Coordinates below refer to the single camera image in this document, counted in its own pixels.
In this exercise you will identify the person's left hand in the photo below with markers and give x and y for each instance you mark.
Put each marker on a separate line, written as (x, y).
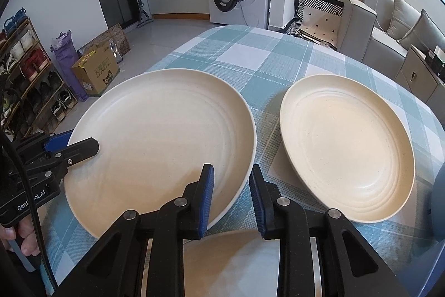
(24, 230)

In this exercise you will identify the yellow cardboard box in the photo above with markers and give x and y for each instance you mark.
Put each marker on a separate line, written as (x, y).
(96, 69)

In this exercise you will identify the grey side cabinet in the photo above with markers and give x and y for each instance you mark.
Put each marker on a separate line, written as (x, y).
(417, 77)

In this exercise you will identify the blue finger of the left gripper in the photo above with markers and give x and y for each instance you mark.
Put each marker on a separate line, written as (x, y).
(58, 141)

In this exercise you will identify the grey cushion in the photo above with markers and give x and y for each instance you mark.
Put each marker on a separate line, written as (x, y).
(403, 18)

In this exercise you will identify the teal checkered tablecloth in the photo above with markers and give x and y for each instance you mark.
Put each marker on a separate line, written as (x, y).
(262, 64)

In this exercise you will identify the grey sofa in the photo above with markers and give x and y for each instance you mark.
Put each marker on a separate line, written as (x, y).
(362, 36)

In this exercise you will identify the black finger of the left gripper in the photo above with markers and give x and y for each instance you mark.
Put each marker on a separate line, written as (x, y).
(61, 159)

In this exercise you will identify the cream plate under gripper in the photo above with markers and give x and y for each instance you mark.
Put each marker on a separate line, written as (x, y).
(235, 263)

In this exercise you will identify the purple bag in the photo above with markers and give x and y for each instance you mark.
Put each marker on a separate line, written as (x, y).
(66, 56)

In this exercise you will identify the large cream plate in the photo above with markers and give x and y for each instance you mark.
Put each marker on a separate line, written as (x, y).
(155, 132)

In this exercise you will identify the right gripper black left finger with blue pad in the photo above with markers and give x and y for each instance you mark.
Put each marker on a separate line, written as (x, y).
(142, 254)

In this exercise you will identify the wooden shoe rack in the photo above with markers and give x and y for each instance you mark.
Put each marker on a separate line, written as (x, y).
(35, 98)

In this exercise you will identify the black white patterned rug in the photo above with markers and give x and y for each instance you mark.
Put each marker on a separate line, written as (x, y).
(317, 21)

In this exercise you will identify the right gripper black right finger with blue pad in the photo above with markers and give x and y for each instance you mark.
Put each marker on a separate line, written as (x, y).
(349, 266)

